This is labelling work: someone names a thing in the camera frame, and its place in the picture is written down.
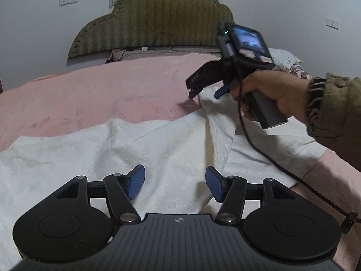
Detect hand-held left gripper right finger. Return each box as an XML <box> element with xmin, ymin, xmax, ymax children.
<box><xmin>205</xmin><ymin>166</ymin><xmax>297</xmax><ymax>227</ymax></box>

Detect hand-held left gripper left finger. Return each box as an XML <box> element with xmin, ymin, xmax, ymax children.
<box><xmin>52</xmin><ymin>164</ymin><xmax>146</xmax><ymax>225</ymax></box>

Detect white pants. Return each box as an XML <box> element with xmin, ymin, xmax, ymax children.
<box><xmin>0</xmin><ymin>86</ymin><xmax>328</xmax><ymax>269</ymax></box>

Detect olive padded headboard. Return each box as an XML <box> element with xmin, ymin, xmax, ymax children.
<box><xmin>66</xmin><ymin>0</ymin><xmax>235</xmax><ymax>60</ymax></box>

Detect black charging cable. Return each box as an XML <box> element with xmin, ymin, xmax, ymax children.
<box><xmin>120</xmin><ymin>32</ymin><xmax>176</xmax><ymax>62</ymax></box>

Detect floral pillow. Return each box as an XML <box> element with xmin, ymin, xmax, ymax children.
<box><xmin>267</xmin><ymin>47</ymin><xmax>312</xmax><ymax>80</ymax></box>

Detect person's right forearm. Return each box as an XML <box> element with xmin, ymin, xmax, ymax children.
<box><xmin>306</xmin><ymin>73</ymin><xmax>361</xmax><ymax>173</ymax></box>

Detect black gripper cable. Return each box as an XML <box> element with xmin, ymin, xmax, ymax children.
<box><xmin>235</xmin><ymin>70</ymin><xmax>361</xmax><ymax>235</ymax></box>

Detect person's right hand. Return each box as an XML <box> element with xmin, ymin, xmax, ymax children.
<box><xmin>241</xmin><ymin>69</ymin><xmax>308</xmax><ymax>121</ymax></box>

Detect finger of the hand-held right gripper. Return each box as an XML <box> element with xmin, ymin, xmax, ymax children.
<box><xmin>214</xmin><ymin>86</ymin><xmax>232</xmax><ymax>100</ymax></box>
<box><xmin>185</xmin><ymin>60</ymin><xmax>225</xmax><ymax>100</ymax></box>

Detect pink bed blanket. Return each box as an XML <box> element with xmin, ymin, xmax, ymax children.
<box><xmin>0</xmin><ymin>48</ymin><xmax>361</xmax><ymax>271</ymax></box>

